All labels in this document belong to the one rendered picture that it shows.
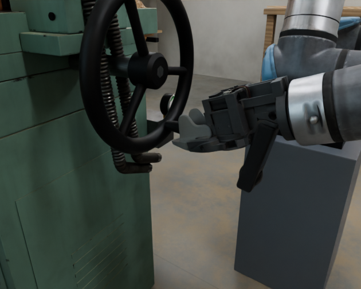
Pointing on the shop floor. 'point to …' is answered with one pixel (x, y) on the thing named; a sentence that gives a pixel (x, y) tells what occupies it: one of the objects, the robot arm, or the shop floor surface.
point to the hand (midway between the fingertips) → (180, 144)
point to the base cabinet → (67, 210)
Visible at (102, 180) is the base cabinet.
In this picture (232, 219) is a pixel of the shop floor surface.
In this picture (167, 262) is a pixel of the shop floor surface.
